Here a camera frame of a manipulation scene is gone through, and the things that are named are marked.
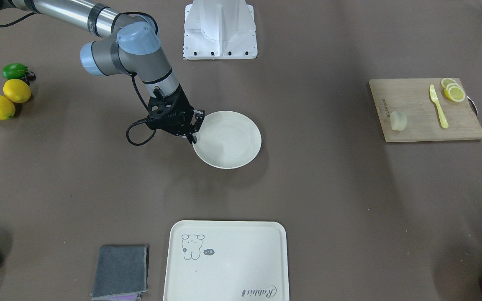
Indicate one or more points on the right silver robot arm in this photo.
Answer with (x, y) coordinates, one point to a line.
(129, 44)

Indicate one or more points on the lemon slices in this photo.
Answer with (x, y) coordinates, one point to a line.
(453, 90)

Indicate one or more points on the grey folded cloth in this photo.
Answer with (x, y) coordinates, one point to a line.
(121, 273)

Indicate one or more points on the cream rectangular tray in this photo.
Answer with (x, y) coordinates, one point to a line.
(227, 261)

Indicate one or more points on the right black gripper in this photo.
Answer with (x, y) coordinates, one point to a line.
(185, 107)

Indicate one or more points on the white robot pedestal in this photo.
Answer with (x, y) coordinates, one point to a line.
(219, 30)

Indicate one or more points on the cream round plate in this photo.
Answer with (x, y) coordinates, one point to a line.
(227, 140)

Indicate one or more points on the yellow lemon far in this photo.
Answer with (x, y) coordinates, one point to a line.
(17, 91)

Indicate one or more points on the yellow plastic knife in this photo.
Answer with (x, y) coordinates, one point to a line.
(440, 113)

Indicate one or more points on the green lime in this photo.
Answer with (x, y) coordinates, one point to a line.
(18, 71)

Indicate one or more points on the bamboo cutting board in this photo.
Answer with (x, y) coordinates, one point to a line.
(412, 97)

